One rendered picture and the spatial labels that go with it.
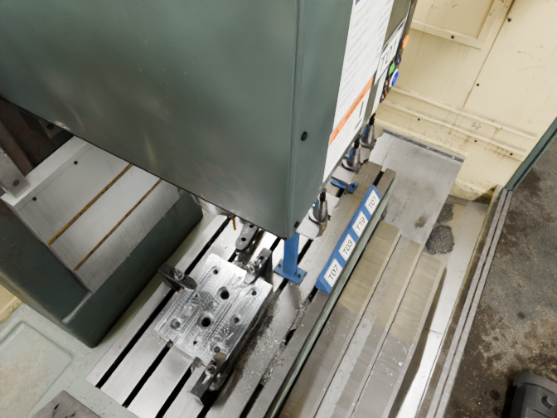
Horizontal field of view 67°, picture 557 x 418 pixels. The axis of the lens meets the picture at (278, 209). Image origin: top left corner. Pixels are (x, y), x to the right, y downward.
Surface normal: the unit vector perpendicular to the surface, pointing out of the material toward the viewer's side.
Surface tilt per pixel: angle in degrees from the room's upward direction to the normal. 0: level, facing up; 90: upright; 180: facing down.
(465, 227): 17
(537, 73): 89
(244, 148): 90
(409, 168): 24
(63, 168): 91
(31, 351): 0
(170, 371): 0
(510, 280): 0
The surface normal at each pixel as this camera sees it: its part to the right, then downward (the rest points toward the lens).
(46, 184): 0.87, 0.42
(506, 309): 0.01, -0.58
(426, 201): -0.19, -0.24
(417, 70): -0.50, 0.70
